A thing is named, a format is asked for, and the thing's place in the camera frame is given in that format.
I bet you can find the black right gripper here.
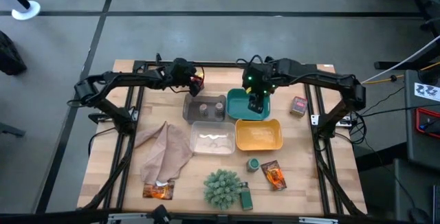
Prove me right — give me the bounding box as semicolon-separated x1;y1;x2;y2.
241;61;275;115

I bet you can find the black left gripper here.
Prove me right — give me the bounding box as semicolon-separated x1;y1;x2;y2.
168;58;206;98

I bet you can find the orange taco seasoning packet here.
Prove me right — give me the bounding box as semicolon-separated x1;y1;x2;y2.
260;159;287;192
142;181;175;201

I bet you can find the teal plastic bin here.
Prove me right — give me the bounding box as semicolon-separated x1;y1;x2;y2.
225;88;272;121

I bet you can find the yellow plastic bin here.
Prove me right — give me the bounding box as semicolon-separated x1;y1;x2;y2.
234;118;284;152

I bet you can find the grey plastic bin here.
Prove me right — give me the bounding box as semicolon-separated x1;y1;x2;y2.
182;93;228;124

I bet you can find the clear plastic bin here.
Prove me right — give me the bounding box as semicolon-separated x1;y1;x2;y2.
190;120;237;155

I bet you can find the beige cloth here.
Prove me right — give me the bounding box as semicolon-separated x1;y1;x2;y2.
133;120;195;186

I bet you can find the succulent plant in patterned pot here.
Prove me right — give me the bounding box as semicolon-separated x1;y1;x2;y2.
203;168;242;211

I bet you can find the white printed sticker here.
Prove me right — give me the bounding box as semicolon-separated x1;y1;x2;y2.
414;82;440;102

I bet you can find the red device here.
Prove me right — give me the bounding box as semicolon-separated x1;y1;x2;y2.
415;107;440;140

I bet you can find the dark grey cabinet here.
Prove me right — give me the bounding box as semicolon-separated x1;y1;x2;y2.
405;69;440;172

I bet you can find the black bag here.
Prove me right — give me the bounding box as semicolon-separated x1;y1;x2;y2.
0;30;28;76

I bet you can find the black rig beam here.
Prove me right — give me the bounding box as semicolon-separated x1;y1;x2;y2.
0;209;440;224

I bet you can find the black aluminium table frame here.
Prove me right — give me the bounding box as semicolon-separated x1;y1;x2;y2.
102;52;367;218

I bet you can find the black cable bundle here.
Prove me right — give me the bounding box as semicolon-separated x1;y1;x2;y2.
314;137;366;217
82;131;135;211

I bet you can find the long yellow cable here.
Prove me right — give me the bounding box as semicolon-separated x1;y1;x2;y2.
360;74;405;86

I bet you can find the white cable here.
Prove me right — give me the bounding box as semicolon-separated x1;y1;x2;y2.
360;34;440;85

